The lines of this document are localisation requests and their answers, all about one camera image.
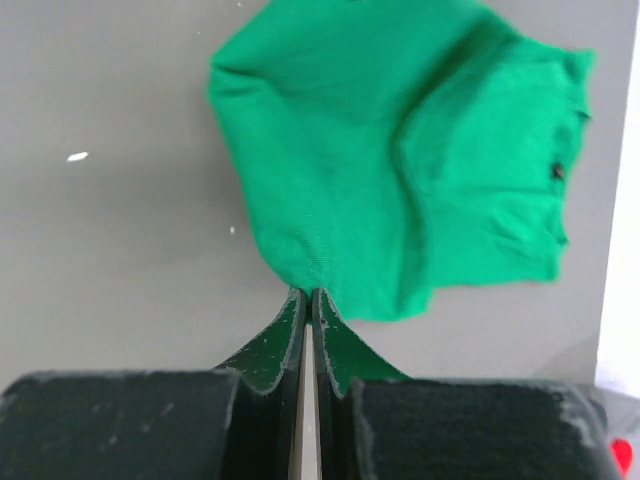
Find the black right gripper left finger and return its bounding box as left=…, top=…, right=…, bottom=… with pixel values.
left=1, top=290, right=307, bottom=479

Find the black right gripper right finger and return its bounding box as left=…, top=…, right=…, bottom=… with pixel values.
left=311, top=289, right=623, bottom=479

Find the green t shirt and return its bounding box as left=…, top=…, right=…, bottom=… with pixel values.
left=209, top=1, right=594, bottom=321

